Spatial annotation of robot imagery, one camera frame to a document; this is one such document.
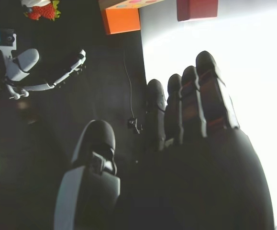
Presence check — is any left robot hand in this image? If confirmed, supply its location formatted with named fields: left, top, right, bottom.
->
left=54, top=50, right=276, bottom=230

